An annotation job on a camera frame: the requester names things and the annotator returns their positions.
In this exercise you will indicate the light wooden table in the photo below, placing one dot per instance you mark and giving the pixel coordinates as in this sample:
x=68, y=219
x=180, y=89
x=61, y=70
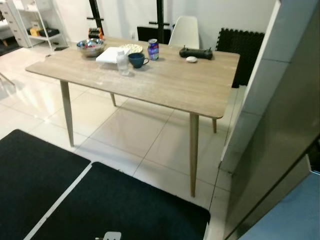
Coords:
x=165, y=82

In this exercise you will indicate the steel bowl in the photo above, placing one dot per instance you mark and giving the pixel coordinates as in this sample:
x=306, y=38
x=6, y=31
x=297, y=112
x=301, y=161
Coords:
x=91, y=48

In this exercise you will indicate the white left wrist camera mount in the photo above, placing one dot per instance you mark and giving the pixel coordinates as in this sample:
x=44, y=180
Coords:
x=114, y=236

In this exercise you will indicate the white plastic chair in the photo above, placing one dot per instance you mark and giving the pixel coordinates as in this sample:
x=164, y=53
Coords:
x=184, y=31

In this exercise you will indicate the small white oval object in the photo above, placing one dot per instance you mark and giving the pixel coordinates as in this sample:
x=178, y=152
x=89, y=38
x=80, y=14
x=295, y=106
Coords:
x=191, y=59

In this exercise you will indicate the black stand pole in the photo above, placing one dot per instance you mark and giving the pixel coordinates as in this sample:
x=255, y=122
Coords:
x=95, y=15
x=160, y=15

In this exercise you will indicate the white drawer cabinet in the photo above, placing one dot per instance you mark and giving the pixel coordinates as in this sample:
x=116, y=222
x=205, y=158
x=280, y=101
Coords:
x=17, y=30

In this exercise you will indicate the black floor mat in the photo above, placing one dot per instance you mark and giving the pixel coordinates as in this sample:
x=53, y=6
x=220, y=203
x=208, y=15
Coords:
x=30, y=180
x=130, y=210

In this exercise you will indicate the black bar-shaped device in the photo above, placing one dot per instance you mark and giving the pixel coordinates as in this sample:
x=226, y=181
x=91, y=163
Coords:
x=196, y=53

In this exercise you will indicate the plate of crackers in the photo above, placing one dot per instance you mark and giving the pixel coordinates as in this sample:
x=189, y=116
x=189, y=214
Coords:
x=132, y=48

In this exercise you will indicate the small yellow box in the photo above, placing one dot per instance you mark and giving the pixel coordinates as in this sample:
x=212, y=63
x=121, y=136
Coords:
x=34, y=32

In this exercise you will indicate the grey fridge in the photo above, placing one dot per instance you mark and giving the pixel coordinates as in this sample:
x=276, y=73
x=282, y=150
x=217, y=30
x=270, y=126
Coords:
x=280, y=115

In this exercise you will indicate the white shelf unit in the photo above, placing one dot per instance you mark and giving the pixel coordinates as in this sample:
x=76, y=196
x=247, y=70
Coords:
x=50, y=38

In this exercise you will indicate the black foam mat tile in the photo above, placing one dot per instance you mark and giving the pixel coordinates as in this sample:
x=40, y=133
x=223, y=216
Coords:
x=242, y=45

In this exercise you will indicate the dark blue mug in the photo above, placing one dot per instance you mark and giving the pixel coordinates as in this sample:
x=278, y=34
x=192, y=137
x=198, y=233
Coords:
x=136, y=60

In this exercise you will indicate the small orange black item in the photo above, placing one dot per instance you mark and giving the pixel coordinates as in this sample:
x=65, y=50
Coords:
x=95, y=34

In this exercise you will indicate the clear plastic bottle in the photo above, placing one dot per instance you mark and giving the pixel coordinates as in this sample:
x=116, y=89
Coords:
x=122, y=64

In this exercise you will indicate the black low box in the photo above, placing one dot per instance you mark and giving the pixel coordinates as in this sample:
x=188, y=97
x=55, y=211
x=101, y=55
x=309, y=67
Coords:
x=150, y=34

